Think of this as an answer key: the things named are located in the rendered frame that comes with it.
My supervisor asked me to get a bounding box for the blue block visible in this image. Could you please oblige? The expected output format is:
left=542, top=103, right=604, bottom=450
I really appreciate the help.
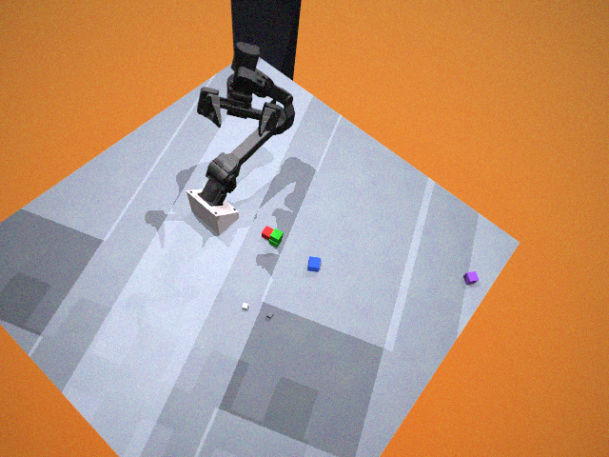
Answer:
left=307, top=256, right=321, bottom=272

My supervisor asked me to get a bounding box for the red block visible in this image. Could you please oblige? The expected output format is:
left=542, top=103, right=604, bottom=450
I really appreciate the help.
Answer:
left=262, top=226, right=274, bottom=241

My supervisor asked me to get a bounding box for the small purple cube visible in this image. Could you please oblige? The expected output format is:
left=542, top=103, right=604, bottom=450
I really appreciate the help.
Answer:
left=463, top=271, right=479, bottom=285

